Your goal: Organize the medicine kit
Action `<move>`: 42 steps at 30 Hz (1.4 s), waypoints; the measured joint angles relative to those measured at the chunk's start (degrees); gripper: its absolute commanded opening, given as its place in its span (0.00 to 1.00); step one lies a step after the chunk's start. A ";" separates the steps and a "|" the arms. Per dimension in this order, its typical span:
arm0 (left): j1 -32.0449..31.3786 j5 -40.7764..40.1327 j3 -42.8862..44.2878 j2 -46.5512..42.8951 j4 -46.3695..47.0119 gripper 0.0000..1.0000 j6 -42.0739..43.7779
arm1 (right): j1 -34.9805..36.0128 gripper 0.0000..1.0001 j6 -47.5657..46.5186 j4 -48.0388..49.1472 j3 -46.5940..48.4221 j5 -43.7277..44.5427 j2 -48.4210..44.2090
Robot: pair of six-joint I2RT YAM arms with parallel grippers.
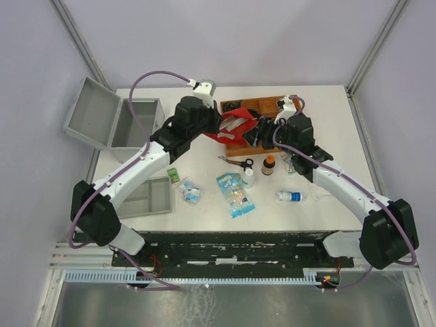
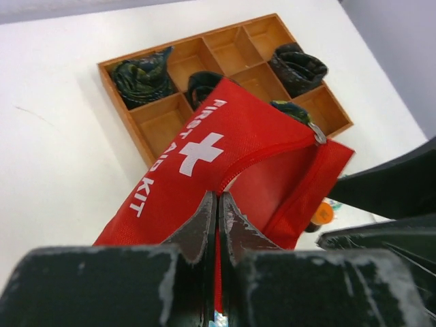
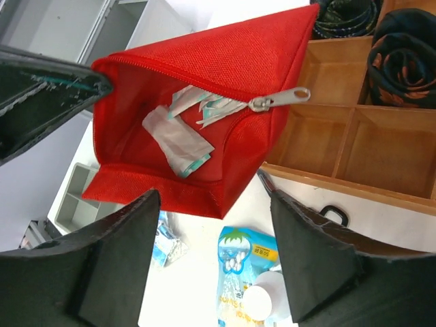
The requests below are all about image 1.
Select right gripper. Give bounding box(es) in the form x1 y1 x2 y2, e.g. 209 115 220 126
240 116 297 157

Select red first aid pouch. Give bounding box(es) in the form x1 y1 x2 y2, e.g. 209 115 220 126
203 108 257 145

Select colourful bandage packet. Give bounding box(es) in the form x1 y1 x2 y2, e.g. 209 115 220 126
281 153 296 174

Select alcohol wipes plastic bag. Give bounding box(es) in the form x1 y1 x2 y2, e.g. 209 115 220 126
176 179 202 204

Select white gauze packet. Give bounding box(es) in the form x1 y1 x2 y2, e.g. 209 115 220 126
309 184 334 201

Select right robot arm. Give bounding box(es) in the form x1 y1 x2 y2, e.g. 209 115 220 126
243 114 419 270

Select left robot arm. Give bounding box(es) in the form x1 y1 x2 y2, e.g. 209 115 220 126
71 96 223 266

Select rolled tie green pattern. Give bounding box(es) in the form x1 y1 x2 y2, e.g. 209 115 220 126
221 101 241 113

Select wooden compartment tray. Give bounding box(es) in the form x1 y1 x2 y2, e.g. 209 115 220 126
218 95 305 157

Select brown bottle orange cap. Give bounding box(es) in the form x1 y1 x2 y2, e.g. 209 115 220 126
262 155 275 176

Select small white bottle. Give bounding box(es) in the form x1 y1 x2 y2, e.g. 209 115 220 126
241 168 255 189

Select small green packet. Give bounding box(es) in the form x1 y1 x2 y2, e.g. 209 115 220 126
167 168 181 184

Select lying white blue bottle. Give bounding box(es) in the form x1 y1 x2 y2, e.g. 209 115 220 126
275 191 306 202

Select blue cotton swab packet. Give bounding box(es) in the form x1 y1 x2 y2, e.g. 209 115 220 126
216 173 255 219

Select grey plastic insert tray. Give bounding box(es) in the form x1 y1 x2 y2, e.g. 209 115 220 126
117 176 172 219

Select grey open metal box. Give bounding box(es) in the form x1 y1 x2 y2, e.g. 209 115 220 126
63 77 166 163

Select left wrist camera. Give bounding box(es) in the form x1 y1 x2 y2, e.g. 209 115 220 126
189 79 216 106

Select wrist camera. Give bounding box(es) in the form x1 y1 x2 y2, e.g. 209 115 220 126
189 79 216 106
275 95 305 124

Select black handled scissors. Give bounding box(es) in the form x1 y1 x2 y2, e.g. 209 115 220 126
218 156 253 170

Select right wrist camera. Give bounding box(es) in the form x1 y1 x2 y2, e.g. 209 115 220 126
275 95 305 124

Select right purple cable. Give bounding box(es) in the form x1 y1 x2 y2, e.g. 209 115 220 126
274 98 418 292

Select purple cable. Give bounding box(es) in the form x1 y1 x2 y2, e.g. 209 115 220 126
67 70 195 292
274 98 418 292

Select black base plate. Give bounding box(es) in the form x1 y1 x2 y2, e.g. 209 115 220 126
133 232 354 278

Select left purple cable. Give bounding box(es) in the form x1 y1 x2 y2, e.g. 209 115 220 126
67 70 195 292

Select white slotted cable duct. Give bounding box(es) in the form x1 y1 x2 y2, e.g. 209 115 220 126
64 268 323 284

